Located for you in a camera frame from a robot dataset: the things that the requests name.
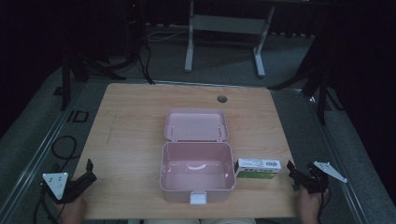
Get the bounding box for white floor cable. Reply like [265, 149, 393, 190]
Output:
[145, 28, 190, 44]

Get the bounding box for black tripod stand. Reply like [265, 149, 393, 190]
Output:
[266, 31, 346, 127]
[53, 46, 128, 112]

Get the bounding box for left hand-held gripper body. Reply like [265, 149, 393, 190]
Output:
[40, 171, 98, 205]

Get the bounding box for pink plastic storage box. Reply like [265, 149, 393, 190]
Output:
[159, 107, 237, 206]

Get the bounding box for white and green medicine box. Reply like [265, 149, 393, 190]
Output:
[233, 158, 283, 180]

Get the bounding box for black looped floor cable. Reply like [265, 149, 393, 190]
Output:
[50, 135, 82, 172]

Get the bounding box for person's left hand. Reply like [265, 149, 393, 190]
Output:
[55, 194, 86, 224]

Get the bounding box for black rectangular floor bracket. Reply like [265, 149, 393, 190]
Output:
[65, 109, 91, 123]

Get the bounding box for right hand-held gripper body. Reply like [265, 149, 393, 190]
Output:
[293, 161, 348, 195]

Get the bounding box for black computer tower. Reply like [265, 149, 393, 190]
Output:
[121, 0, 147, 62]

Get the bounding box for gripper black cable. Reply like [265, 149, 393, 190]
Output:
[32, 185, 64, 224]
[317, 186, 332, 220]

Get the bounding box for white metal desk frame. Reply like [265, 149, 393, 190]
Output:
[184, 0, 277, 78]

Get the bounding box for black floor cables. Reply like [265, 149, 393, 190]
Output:
[134, 31, 157, 86]

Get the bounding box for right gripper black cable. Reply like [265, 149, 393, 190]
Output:
[317, 186, 332, 220]

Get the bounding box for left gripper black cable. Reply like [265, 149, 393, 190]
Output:
[32, 185, 64, 224]

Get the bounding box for person's right hand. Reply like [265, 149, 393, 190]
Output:
[297, 186, 331, 224]

